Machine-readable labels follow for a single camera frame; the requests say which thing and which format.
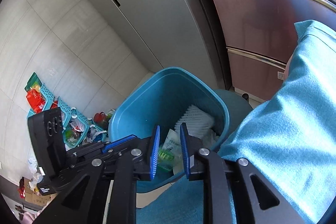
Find clear green snack bag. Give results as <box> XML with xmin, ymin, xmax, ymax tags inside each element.
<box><xmin>158</xmin><ymin>129</ymin><xmax>183</xmax><ymax>174</ymax></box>

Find white foam fruit net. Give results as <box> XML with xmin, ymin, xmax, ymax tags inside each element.
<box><xmin>174</xmin><ymin>105</ymin><xmax>215</xmax><ymax>139</ymax></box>

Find teal plastic trash bin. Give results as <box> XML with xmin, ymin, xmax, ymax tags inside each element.
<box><xmin>108</xmin><ymin>66</ymin><xmax>231</xmax><ymax>193</ymax></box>

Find teal storage basket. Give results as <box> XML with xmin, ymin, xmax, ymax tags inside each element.
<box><xmin>25</xmin><ymin>73</ymin><xmax>108</xmax><ymax>150</ymax></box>

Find cardboard box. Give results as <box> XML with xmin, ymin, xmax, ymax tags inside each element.
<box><xmin>24</xmin><ymin>178</ymin><xmax>57</xmax><ymax>207</ymax></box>

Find blue floral tablecloth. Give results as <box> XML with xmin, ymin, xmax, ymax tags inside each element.
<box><xmin>219</xmin><ymin>20</ymin><xmax>335</xmax><ymax>223</ymax></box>

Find dark lower cabinets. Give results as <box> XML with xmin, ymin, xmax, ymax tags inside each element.
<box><xmin>213</xmin><ymin>0</ymin><xmax>335</xmax><ymax>100</ymax></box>

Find grey refrigerator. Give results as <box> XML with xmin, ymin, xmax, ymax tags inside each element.
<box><xmin>89</xmin><ymin>0</ymin><xmax>223</xmax><ymax>88</ymax></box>

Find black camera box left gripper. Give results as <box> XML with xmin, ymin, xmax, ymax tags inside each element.
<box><xmin>27</xmin><ymin>107</ymin><xmax>67</xmax><ymax>177</ymax></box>

